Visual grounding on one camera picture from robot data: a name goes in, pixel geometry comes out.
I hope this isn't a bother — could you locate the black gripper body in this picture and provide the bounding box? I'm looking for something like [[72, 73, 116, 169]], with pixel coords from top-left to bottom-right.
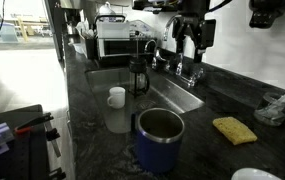
[[173, 0, 211, 30]]

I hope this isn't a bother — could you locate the chrome faucet lever handle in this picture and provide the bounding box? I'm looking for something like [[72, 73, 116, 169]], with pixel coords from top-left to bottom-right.
[[151, 49, 168, 71], [181, 66, 205, 88]]

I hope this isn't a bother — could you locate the chrome gooseneck faucet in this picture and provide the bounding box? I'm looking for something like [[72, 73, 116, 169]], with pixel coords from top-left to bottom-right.
[[163, 14, 190, 77]]

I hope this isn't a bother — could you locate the stainless steel sink basin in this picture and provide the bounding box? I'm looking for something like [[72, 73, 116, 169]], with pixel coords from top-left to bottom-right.
[[85, 64, 206, 134]]

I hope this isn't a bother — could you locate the round sink drain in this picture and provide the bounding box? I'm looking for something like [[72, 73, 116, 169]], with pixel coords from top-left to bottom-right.
[[136, 99, 158, 111]]

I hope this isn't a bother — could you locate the blue steel-lined cup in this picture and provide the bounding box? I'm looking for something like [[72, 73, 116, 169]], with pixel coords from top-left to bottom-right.
[[130, 107, 186, 174]]

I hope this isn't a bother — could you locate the black french press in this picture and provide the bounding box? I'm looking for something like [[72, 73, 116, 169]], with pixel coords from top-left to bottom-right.
[[128, 29, 151, 98]]

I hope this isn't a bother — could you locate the black soap dispenser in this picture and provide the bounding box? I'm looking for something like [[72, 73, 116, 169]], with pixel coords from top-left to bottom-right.
[[248, 0, 285, 30]]

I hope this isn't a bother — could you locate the white mug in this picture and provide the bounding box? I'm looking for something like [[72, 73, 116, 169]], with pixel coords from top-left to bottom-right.
[[106, 86, 127, 110]]

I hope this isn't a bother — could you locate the black utensil caddy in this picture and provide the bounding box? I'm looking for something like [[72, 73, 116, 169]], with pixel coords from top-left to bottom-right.
[[77, 19, 99, 62]]

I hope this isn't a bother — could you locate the yellow sponge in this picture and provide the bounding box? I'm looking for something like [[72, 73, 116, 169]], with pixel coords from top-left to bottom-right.
[[212, 116, 259, 146]]

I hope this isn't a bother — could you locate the clear glass brush holder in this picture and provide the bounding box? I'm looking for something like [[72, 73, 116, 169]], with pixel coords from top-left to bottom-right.
[[252, 87, 285, 127]]

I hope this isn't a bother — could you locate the white bowl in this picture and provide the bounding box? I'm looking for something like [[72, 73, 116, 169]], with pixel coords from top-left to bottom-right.
[[230, 167, 283, 180]]

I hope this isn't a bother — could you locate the black perforated platform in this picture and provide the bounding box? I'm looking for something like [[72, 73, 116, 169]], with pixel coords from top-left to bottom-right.
[[0, 104, 51, 180]]

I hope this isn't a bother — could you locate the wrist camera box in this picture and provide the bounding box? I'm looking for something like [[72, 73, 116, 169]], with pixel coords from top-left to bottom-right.
[[200, 19, 217, 48]]

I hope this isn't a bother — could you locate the red-handled tool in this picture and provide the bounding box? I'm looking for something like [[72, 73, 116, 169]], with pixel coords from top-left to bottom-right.
[[13, 112, 55, 136]]

